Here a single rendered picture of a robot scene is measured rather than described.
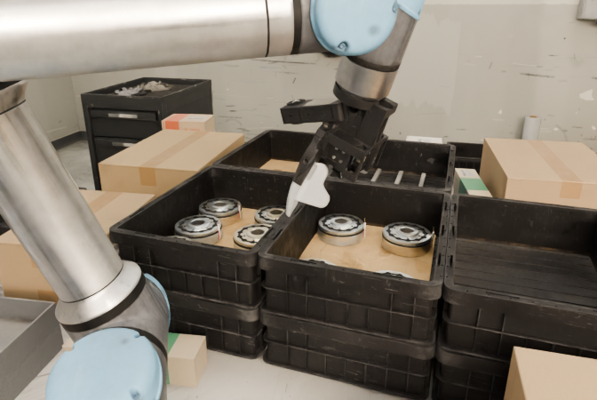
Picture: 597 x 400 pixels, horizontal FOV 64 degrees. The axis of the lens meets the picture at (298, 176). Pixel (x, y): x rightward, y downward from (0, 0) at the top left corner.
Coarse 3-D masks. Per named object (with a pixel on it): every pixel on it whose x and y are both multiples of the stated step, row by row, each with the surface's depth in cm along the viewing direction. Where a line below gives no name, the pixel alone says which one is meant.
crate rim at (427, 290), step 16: (416, 192) 107; (432, 192) 106; (304, 208) 98; (448, 208) 97; (288, 224) 90; (448, 224) 90; (272, 240) 84; (272, 256) 79; (288, 272) 78; (304, 272) 77; (320, 272) 76; (336, 272) 75; (352, 272) 74; (368, 272) 74; (368, 288) 74; (384, 288) 73; (400, 288) 72; (416, 288) 71; (432, 288) 71
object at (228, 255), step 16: (192, 176) 115; (288, 176) 116; (144, 208) 97; (112, 240) 88; (128, 240) 87; (144, 240) 86; (160, 240) 84; (176, 240) 84; (192, 256) 83; (208, 256) 82; (224, 256) 81; (240, 256) 80; (256, 256) 80
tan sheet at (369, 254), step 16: (320, 240) 106; (368, 240) 106; (304, 256) 99; (320, 256) 99; (336, 256) 99; (352, 256) 99; (368, 256) 99; (384, 256) 99; (400, 256) 99; (432, 256) 99; (416, 272) 93
